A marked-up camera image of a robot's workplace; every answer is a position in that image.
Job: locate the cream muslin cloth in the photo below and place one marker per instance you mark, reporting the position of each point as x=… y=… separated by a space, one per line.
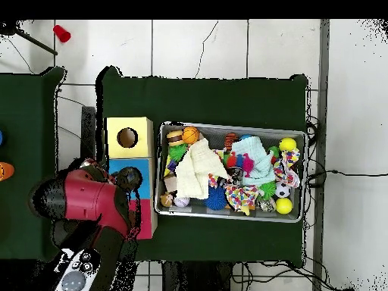
x=197 y=163

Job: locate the colourful dotted cloth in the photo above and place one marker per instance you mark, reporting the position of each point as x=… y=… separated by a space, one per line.
x=241 y=197

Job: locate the mint muslin cloth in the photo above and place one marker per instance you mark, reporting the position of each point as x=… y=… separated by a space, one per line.
x=257 y=148

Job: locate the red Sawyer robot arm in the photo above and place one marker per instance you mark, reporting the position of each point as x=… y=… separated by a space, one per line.
x=88 y=197

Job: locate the wooden box with three holes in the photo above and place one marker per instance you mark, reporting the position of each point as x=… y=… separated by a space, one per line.
x=142 y=145

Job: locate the shallow clear mesh bin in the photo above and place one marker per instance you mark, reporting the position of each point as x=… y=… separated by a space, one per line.
x=266 y=135

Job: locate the orange toy basketball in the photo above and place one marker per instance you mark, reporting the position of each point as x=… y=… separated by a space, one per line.
x=190 y=135

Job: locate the toy burger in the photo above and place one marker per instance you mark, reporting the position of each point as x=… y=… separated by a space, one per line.
x=175 y=138

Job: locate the multicolour spiky caterpillar toy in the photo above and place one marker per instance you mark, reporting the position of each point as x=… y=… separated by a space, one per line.
x=242 y=162

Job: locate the dark green tablecloth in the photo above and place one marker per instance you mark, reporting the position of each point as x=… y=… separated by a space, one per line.
x=197 y=100

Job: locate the white colourful patterned cloth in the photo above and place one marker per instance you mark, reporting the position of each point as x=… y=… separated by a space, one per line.
x=286 y=169

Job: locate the small soccer ball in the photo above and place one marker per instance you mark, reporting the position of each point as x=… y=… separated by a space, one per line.
x=282 y=190

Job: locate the yellow ball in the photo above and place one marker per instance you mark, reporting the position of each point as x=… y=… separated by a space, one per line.
x=287 y=144
x=284 y=205

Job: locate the black upright stand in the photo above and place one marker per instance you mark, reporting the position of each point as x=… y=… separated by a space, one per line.
x=88 y=133

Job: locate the side table with green cloth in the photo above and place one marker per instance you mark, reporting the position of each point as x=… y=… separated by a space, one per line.
x=24 y=121

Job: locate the red plastic cup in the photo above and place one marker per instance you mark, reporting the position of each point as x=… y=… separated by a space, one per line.
x=62 y=34

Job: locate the orange toy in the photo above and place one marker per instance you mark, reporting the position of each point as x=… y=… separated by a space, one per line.
x=6 y=171

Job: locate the black tripod leg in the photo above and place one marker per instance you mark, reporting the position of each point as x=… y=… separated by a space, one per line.
x=36 y=41

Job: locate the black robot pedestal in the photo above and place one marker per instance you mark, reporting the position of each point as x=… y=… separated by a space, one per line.
x=194 y=279

